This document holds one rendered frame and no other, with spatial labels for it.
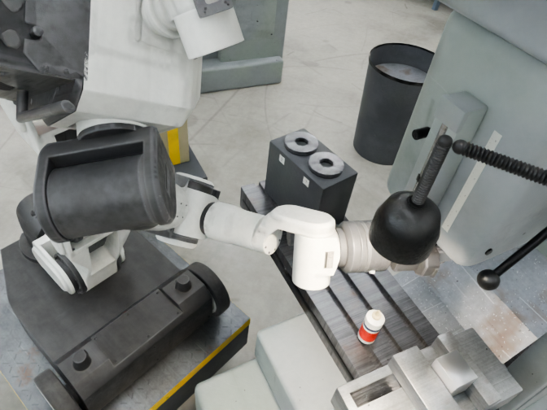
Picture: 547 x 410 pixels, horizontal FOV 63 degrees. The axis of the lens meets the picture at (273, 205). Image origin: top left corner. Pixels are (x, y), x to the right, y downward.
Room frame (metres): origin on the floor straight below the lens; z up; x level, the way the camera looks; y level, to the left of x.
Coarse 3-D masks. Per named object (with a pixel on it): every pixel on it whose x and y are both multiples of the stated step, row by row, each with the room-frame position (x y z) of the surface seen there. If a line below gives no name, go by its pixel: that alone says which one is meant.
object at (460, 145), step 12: (456, 144) 0.33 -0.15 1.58; (468, 144) 0.33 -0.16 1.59; (468, 156) 0.33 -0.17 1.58; (480, 156) 0.32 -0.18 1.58; (492, 156) 0.32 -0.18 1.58; (504, 156) 0.32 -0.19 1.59; (504, 168) 0.31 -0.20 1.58; (516, 168) 0.31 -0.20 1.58; (528, 168) 0.31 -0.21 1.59; (540, 168) 0.31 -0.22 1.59; (540, 180) 0.30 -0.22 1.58
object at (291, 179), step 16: (272, 144) 0.94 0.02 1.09; (288, 144) 0.93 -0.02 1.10; (304, 144) 0.95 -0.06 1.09; (320, 144) 0.96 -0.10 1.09; (272, 160) 0.94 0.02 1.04; (288, 160) 0.89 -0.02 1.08; (304, 160) 0.89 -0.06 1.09; (320, 160) 0.88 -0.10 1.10; (336, 160) 0.89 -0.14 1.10; (272, 176) 0.93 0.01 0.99; (288, 176) 0.88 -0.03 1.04; (304, 176) 0.84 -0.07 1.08; (320, 176) 0.83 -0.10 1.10; (336, 176) 0.84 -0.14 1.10; (352, 176) 0.86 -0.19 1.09; (272, 192) 0.92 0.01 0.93; (288, 192) 0.87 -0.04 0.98; (304, 192) 0.83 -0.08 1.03; (320, 192) 0.79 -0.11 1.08; (336, 192) 0.82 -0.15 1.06; (320, 208) 0.79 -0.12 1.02; (336, 208) 0.84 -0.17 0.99; (336, 224) 0.85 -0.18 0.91
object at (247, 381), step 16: (240, 368) 0.50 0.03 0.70; (256, 368) 0.50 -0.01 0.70; (208, 384) 0.45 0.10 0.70; (224, 384) 0.45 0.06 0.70; (240, 384) 0.46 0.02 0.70; (256, 384) 0.46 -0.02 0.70; (208, 400) 0.41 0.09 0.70; (224, 400) 0.41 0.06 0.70; (240, 400) 0.42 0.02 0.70; (256, 400) 0.42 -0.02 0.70; (272, 400) 0.43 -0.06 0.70
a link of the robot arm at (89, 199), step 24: (72, 168) 0.38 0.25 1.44; (96, 168) 0.38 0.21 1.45; (120, 168) 0.38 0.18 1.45; (48, 192) 0.35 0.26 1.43; (72, 192) 0.35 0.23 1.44; (96, 192) 0.35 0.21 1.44; (120, 192) 0.36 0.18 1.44; (72, 216) 0.33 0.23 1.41; (96, 216) 0.34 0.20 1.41; (120, 216) 0.34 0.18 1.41; (144, 216) 0.35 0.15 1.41
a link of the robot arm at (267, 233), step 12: (264, 216) 0.52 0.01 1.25; (276, 216) 0.50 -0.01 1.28; (288, 216) 0.50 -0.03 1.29; (300, 216) 0.50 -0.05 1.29; (312, 216) 0.50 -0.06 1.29; (324, 216) 0.50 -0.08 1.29; (264, 228) 0.49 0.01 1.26; (276, 228) 0.49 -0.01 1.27; (288, 228) 0.48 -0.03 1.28; (300, 228) 0.47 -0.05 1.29; (312, 228) 0.47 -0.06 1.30; (324, 228) 0.47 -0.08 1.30; (252, 240) 0.49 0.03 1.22; (264, 240) 0.48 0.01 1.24; (276, 240) 0.51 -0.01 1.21; (264, 252) 0.48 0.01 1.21
